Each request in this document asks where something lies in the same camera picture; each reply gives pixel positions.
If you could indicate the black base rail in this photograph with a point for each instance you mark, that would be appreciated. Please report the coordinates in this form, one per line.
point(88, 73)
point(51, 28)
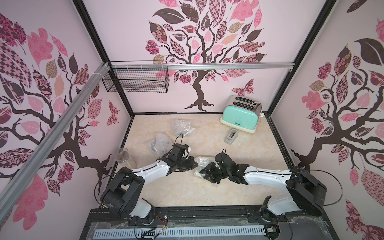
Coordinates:
point(161, 215)

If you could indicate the black wire basket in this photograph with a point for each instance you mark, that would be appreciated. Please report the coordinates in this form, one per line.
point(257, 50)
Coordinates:
point(137, 77)

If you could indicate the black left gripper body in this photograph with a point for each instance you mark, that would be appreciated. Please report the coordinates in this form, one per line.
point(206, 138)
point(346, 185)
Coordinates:
point(185, 164)

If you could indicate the black corner frame post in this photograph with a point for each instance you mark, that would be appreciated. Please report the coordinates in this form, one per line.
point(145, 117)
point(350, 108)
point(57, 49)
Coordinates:
point(87, 21)

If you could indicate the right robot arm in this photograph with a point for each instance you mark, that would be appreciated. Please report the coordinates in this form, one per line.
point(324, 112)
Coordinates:
point(302, 191)

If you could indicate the white slotted cable duct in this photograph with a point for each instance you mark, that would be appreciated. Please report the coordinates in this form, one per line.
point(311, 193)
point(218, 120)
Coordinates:
point(186, 233)

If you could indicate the aluminium rail back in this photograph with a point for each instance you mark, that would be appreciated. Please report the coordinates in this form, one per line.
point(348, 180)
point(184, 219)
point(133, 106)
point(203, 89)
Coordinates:
point(187, 67)

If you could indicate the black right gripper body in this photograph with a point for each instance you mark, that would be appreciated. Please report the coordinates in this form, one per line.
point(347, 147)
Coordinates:
point(214, 172)

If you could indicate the mint green toaster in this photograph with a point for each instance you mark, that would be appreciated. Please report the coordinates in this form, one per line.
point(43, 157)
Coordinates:
point(242, 113)

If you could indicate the aluminium rail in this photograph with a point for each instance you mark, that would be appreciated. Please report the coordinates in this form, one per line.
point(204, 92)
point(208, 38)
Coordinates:
point(187, 67)
point(26, 173)

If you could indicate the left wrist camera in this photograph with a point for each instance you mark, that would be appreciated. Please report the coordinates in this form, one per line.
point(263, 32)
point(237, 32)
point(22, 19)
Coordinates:
point(180, 151)

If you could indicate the grey tape dispenser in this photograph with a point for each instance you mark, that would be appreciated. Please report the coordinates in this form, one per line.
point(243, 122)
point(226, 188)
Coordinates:
point(231, 136)

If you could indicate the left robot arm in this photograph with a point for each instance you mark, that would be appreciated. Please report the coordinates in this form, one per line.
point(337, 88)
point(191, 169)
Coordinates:
point(122, 195)

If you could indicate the clear drinking glass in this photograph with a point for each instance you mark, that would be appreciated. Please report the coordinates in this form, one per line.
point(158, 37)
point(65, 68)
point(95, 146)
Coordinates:
point(124, 158)

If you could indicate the aluminium rail left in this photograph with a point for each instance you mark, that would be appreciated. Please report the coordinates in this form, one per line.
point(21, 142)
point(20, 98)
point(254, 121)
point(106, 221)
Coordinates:
point(26, 173)

